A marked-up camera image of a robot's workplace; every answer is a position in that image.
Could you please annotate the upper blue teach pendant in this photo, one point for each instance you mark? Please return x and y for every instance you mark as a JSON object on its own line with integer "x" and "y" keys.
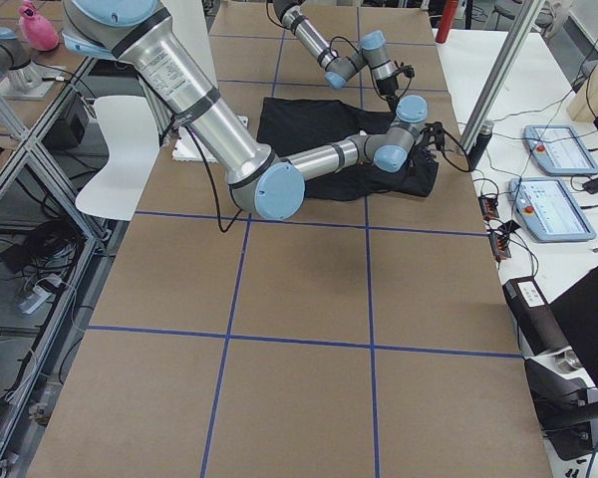
{"x": 558, "y": 150}

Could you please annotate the black box device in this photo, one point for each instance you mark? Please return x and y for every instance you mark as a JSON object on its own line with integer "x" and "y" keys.
{"x": 69, "y": 128}

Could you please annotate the lower blue teach pendant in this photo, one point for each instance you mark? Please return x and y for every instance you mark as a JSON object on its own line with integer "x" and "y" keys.
{"x": 548, "y": 212}

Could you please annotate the black water bottle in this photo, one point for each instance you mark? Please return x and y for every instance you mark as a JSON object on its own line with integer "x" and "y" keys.
{"x": 481, "y": 142}

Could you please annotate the blue teach pendant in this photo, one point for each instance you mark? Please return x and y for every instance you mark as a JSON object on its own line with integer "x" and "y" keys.
{"x": 558, "y": 150}
{"x": 548, "y": 212}

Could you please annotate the pink plush toy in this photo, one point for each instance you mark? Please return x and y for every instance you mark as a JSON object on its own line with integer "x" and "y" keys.
{"x": 37, "y": 29}

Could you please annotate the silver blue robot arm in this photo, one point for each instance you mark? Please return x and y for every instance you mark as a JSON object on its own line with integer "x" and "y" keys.
{"x": 140, "y": 33}
{"x": 334, "y": 50}

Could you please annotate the third robot base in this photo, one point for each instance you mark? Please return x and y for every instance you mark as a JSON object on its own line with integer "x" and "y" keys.
{"x": 20, "y": 78}

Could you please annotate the grey aluminium frame post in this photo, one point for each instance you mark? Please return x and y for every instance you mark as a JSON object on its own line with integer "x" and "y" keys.
{"x": 505, "y": 59}

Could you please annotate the red bottle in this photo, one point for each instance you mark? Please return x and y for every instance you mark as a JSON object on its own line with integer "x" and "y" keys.
{"x": 446, "y": 21}

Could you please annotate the white plastic chair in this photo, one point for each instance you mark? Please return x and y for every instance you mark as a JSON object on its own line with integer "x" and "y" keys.
{"x": 131, "y": 136}

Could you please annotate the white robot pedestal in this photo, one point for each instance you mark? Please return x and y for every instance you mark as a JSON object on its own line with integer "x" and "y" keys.
{"x": 216, "y": 127}

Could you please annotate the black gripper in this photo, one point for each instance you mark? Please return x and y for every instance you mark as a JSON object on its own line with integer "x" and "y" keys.
{"x": 421, "y": 158}
{"x": 389, "y": 90}

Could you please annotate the black monitor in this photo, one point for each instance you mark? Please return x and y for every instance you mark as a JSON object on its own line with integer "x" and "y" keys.
{"x": 576, "y": 312}

